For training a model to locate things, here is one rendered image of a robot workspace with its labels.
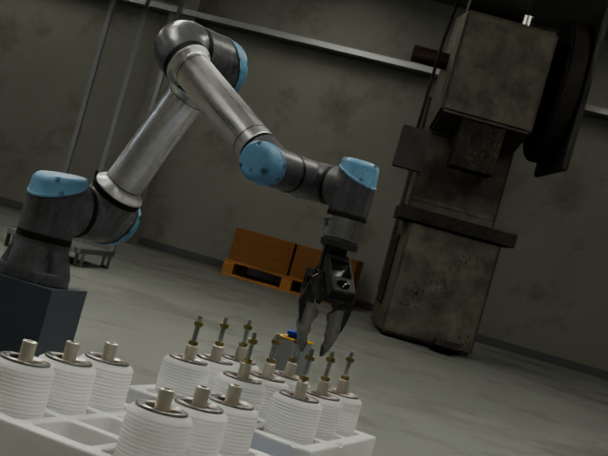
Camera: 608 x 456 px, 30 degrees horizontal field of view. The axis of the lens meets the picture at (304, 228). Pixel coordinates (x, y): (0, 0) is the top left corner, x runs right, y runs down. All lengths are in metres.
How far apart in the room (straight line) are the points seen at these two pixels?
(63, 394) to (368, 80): 10.36
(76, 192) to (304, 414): 0.69
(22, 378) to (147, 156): 0.86
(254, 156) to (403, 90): 9.94
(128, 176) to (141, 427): 0.96
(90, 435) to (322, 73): 10.51
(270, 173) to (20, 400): 0.62
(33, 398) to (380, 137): 10.32
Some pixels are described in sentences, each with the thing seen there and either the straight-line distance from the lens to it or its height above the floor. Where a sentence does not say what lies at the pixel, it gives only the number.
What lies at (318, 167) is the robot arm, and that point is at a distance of 2.12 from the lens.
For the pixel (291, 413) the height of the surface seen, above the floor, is 0.23.
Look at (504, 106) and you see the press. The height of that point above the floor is 1.89.
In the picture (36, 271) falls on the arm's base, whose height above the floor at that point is 0.32.
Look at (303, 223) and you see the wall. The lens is 11.92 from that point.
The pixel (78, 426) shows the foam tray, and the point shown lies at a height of 0.18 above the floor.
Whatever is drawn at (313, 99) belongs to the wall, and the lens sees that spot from 12.07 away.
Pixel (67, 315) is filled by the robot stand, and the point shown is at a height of 0.25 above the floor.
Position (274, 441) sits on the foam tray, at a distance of 2.04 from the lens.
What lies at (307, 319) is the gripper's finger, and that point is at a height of 0.39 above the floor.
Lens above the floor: 0.53
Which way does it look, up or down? 1 degrees up
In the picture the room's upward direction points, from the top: 16 degrees clockwise
